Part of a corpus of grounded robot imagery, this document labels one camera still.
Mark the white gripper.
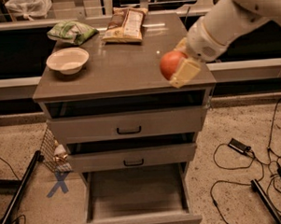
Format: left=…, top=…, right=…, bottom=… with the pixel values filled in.
left=169, top=17, right=227, bottom=88

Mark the orange-red apple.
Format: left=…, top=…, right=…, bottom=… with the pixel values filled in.
left=160, top=50, right=188, bottom=80

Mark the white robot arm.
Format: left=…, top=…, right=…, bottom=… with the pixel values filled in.
left=168, top=0, right=281, bottom=88

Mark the top grey drawer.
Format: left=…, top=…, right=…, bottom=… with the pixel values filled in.
left=48, top=106, right=207, bottom=144

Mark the grey drawer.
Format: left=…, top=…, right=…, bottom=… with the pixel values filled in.
left=68, top=143, right=196, bottom=173
left=83, top=163, right=203, bottom=224
left=48, top=106, right=207, bottom=144

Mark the grey drawer cabinet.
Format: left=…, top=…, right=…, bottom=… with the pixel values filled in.
left=29, top=9, right=221, bottom=175

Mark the middle grey drawer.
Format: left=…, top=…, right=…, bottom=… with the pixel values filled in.
left=68, top=143, right=196, bottom=173

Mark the bottom grey drawer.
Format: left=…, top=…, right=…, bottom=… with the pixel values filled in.
left=83, top=163, right=203, bottom=224

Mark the brown and white chip bag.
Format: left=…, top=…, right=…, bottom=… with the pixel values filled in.
left=102, top=7, right=148, bottom=43

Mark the green snack bag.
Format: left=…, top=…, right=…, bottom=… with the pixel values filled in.
left=47, top=21, right=99, bottom=46

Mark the white paper bowl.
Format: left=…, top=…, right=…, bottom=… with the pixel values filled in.
left=47, top=48, right=90, bottom=75

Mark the black bar right floor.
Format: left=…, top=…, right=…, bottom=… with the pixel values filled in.
left=251, top=179, right=281, bottom=224

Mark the black bar floor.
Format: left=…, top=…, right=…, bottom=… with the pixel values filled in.
left=251, top=179, right=281, bottom=224
left=0, top=150, right=44, bottom=224

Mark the clear plastic bag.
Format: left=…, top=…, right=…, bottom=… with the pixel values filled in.
left=5, top=0, right=52, bottom=21

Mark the blue tape cross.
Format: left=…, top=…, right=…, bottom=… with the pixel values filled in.
left=47, top=171, right=68, bottom=198

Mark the black bar left floor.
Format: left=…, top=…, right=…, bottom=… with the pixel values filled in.
left=0, top=150, right=44, bottom=224

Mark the wire mesh basket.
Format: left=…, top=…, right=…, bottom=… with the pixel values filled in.
left=40, top=128, right=72, bottom=173

